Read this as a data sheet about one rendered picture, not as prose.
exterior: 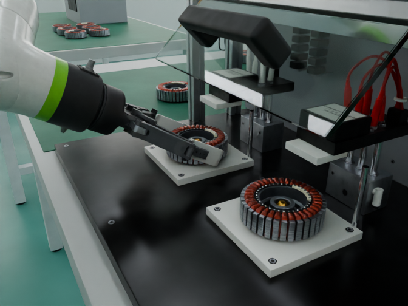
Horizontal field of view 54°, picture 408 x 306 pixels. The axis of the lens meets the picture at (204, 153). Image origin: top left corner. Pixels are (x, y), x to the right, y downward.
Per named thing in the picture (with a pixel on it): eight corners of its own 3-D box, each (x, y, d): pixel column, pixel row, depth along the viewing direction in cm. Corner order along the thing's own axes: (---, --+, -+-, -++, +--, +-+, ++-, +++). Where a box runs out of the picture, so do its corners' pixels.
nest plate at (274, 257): (269, 278, 45) (270, 270, 45) (205, 214, 57) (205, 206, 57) (362, 239, 52) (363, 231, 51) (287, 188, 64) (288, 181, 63)
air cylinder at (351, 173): (362, 215, 57) (369, 181, 54) (324, 192, 63) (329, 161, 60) (386, 206, 59) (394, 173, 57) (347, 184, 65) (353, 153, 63)
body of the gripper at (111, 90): (110, 88, 56) (163, 110, 62) (94, 76, 63) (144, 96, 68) (89, 136, 57) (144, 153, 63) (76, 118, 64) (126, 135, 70)
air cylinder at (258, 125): (261, 153, 76) (263, 126, 74) (239, 139, 82) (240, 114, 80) (282, 147, 78) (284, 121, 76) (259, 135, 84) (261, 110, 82)
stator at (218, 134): (183, 172, 66) (182, 152, 65) (156, 147, 75) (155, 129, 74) (238, 158, 71) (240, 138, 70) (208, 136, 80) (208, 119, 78)
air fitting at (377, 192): (376, 210, 56) (380, 191, 54) (369, 206, 57) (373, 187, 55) (381, 207, 56) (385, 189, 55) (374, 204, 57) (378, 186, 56)
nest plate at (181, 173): (178, 186, 64) (178, 179, 64) (144, 152, 76) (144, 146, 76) (254, 166, 71) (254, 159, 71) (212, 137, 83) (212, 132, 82)
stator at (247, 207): (265, 253, 47) (267, 227, 46) (226, 206, 57) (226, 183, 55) (341, 232, 51) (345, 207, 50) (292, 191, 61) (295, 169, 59)
